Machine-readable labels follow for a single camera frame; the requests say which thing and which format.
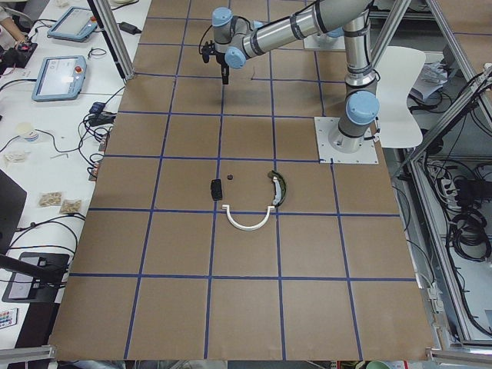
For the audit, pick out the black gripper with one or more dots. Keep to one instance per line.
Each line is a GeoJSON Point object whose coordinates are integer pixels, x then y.
{"type": "Point", "coordinates": [221, 60]}

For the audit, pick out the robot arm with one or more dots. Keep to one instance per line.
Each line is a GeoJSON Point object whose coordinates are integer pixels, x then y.
{"type": "Point", "coordinates": [237, 39]}

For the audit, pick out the black power adapter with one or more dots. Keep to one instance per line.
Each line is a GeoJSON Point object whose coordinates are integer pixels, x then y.
{"type": "Point", "coordinates": [129, 28]}

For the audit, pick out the black rectangular plastic part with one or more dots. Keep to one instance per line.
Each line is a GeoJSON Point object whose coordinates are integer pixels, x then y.
{"type": "Point", "coordinates": [216, 189]}

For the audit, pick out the olive brake shoe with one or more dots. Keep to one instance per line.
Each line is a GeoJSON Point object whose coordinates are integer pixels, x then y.
{"type": "Point", "coordinates": [280, 188]}

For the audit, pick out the upper teach pendant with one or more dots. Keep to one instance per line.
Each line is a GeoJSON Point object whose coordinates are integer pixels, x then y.
{"type": "Point", "coordinates": [76, 25]}

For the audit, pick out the teach pendant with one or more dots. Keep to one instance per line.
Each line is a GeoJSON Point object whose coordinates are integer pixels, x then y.
{"type": "Point", "coordinates": [76, 25]}
{"type": "Point", "coordinates": [60, 78]}

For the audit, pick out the lower teach pendant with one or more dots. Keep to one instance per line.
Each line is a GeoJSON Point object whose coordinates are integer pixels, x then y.
{"type": "Point", "coordinates": [60, 78]}

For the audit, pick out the white chair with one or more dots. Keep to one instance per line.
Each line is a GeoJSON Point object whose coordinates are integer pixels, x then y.
{"type": "Point", "coordinates": [398, 68]}

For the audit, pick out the white tape roll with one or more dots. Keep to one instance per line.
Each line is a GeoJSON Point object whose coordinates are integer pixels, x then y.
{"type": "Point", "coordinates": [27, 132]}

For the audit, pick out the bag of small parts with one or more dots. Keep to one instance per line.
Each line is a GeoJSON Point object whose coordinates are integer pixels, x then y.
{"type": "Point", "coordinates": [50, 199]}

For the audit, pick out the black monitor stand base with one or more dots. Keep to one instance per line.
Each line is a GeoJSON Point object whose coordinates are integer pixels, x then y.
{"type": "Point", "coordinates": [36, 277]}

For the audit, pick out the colourful remote control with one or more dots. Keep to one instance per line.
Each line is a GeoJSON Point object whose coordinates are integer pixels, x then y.
{"type": "Point", "coordinates": [8, 318]}

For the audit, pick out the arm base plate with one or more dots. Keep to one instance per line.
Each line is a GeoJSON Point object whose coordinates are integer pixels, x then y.
{"type": "Point", "coordinates": [331, 41]}
{"type": "Point", "coordinates": [335, 148]}

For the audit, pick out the aluminium frame post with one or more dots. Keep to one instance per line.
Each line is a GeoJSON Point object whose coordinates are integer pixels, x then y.
{"type": "Point", "coordinates": [112, 36]}

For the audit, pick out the white curved plastic bracket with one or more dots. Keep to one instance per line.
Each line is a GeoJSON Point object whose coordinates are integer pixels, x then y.
{"type": "Point", "coordinates": [248, 222]}

